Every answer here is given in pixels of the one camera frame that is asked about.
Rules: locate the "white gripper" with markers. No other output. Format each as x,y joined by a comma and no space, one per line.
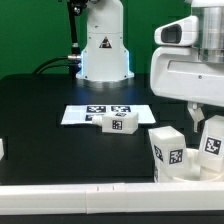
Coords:
178,72

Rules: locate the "white round stool seat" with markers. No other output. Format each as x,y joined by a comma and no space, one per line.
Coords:
196,173

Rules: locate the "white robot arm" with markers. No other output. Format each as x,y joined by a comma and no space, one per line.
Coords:
105,60

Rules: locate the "white marker sheet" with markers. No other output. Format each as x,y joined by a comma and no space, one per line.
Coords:
82,114

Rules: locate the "white front fence bar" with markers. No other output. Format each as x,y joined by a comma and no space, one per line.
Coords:
111,198

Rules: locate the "white left fence piece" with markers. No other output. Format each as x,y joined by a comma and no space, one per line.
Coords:
1,149

